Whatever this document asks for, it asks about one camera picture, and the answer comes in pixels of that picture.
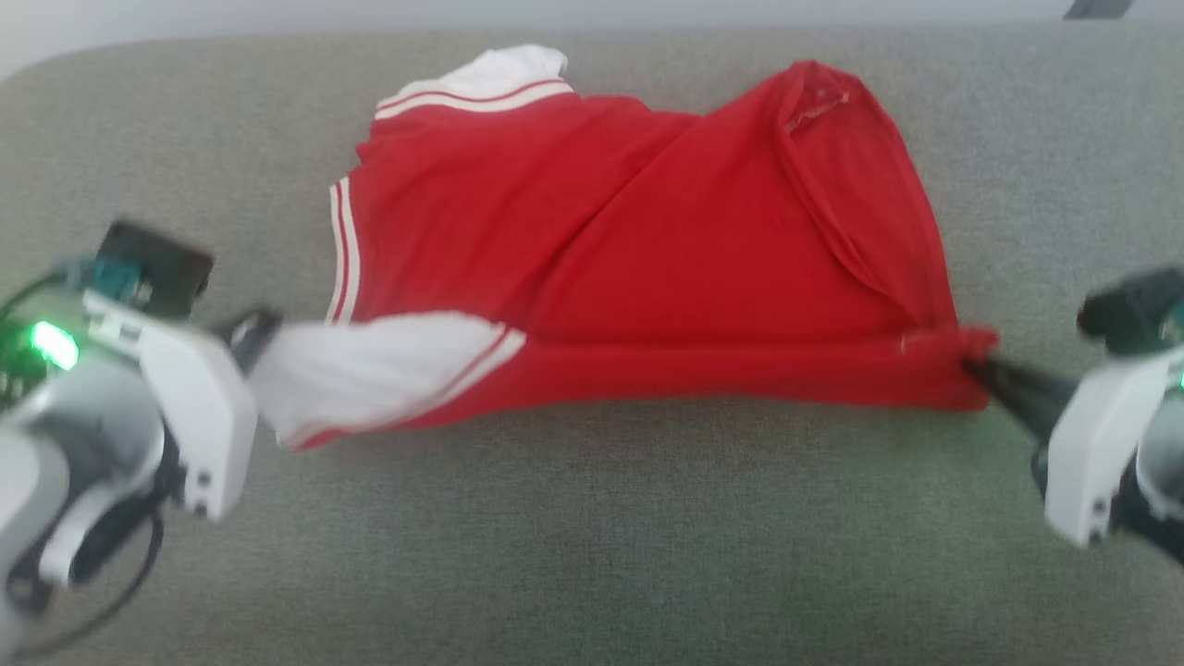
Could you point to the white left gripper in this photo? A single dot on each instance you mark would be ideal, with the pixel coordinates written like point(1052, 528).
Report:
point(203, 416)

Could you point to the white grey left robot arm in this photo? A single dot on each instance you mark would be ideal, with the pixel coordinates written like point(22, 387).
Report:
point(65, 462)

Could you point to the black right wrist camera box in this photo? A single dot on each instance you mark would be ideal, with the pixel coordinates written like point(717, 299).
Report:
point(1133, 310)

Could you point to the red white sports jersey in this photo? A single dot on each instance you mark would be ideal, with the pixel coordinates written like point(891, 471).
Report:
point(647, 259)

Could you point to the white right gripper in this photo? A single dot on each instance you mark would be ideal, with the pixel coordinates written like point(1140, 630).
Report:
point(1096, 462)

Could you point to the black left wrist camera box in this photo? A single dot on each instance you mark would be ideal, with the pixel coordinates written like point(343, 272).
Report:
point(157, 268)

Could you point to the grey fabric sofa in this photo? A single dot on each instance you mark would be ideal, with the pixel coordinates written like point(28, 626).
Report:
point(592, 536)

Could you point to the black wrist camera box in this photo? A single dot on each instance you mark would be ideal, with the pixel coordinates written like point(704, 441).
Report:
point(1133, 310)
point(157, 268)

